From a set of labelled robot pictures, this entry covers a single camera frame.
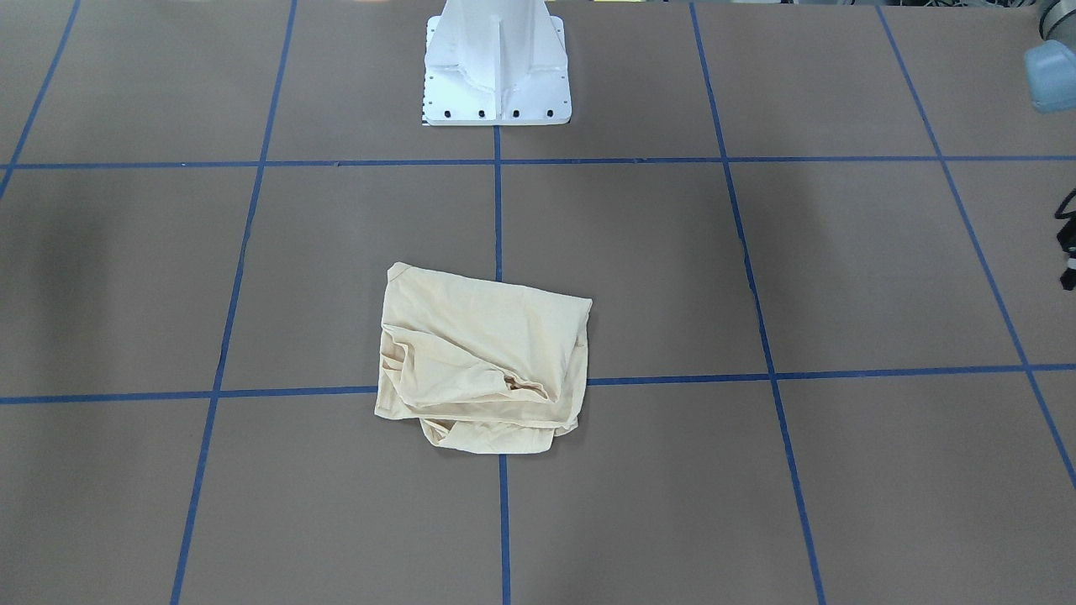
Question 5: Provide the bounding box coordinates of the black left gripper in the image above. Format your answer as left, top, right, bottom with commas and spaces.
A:
1054, 189, 1076, 292

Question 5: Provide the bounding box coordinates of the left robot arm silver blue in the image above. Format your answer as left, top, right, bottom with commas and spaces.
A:
1025, 1, 1075, 291

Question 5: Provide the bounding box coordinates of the white central pedestal column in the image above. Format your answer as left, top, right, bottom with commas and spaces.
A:
422, 1, 574, 127

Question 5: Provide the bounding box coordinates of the cream long-sleeve printed shirt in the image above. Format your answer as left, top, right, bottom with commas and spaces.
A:
374, 263, 593, 455

